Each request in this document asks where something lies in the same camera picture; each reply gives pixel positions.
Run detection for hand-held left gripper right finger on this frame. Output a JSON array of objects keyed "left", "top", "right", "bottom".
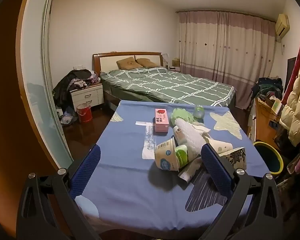
[{"left": 201, "top": 142, "right": 283, "bottom": 240}]

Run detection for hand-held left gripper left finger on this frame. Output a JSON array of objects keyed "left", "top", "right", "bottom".
[{"left": 16, "top": 144, "right": 102, "bottom": 240}]

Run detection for floral patterned paper cup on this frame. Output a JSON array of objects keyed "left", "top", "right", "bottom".
[{"left": 219, "top": 147, "right": 247, "bottom": 170}]

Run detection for white sachet wrapper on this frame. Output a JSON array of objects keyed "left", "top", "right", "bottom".
[{"left": 178, "top": 155, "right": 203, "bottom": 183}]

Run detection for green and white drink bottle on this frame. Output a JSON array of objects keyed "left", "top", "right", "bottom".
[{"left": 174, "top": 144, "right": 198, "bottom": 168}]

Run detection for white paper towel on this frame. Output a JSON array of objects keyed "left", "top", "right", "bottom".
[{"left": 174, "top": 119, "right": 212, "bottom": 153}]

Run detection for white supplement bottle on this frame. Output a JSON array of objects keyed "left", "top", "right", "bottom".
[{"left": 173, "top": 125, "right": 188, "bottom": 147}]

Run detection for white yogurt cup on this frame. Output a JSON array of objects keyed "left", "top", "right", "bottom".
[{"left": 154, "top": 137, "right": 180, "bottom": 172}]

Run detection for black bin with yellow rim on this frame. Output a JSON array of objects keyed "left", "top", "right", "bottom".
[{"left": 253, "top": 141, "right": 283, "bottom": 175}]

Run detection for clear green plastic bottle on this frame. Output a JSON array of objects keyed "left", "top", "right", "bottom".
[{"left": 193, "top": 104, "right": 205, "bottom": 120}]

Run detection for green plastic bag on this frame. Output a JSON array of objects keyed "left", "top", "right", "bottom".
[{"left": 170, "top": 107, "right": 195, "bottom": 128}]

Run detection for pink carton box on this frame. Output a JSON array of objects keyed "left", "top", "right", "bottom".
[{"left": 154, "top": 108, "right": 169, "bottom": 133}]

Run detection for blue star print tablecloth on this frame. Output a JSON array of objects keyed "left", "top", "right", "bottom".
[{"left": 74, "top": 100, "right": 270, "bottom": 240}]

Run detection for plastic bags on floor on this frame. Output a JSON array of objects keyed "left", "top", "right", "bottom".
[{"left": 57, "top": 107, "right": 78, "bottom": 125}]

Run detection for red bucket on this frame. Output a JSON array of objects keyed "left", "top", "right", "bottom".
[{"left": 76, "top": 103, "right": 92, "bottom": 123}]

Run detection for wooden desk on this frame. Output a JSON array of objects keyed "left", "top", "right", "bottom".
[{"left": 254, "top": 96, "right": 282, "bottom": 150}]

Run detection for white nightstand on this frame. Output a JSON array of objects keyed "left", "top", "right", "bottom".
[{"left": 69, "top": 82, "right": 104, "bottom": 110}]

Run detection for hanging dark clothes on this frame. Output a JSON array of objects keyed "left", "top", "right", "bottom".
[{"left": 277, "top": 140, "right": 300, "bottom": 218}]

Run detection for pile of clothes on nightstand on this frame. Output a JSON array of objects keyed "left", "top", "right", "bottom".
[{"left": 52, "top": 69, "right": 102, "bottom": 110}]

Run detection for bed with green checked duvet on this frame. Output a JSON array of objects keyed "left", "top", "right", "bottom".
[{"left": 92, "top": 52, "right": 237, "bottom": 108}]

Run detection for pile of dark clothes on desk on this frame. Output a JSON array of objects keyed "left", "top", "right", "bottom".
[{"left": 251, "top": 76, "right": 283, "bottom": 103}]

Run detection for cream puffer jacket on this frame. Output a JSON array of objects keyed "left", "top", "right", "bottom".
[{"left": 279, "top": 50, "right": 300, "bottom": 147}]

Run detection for frosted glass sliding door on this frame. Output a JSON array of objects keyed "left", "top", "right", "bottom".
[{"left": 15, "top": 0, "right": 74, "bottom": 170}]

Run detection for brown pillow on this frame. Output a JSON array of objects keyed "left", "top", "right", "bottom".
[
  {"left": 116, "top": 57, "right": 143, "bottom": 70},
  {"left": 136, "top": 58, "right": 158, "bottom": 68}
]

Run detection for beige and mauve curtain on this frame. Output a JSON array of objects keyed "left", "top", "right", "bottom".
[{"left": 176, "top": 10, "right": 277, "bottom": 109}]

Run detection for black monitor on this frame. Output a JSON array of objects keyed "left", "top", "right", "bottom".
[{"left": 284, "top": 57, "right": 297, "bottom": 94}]

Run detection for wall air conditioner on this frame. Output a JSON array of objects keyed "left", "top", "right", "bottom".
[{"left": 275, "top": 14, "right": 290, "bottom": 42}]

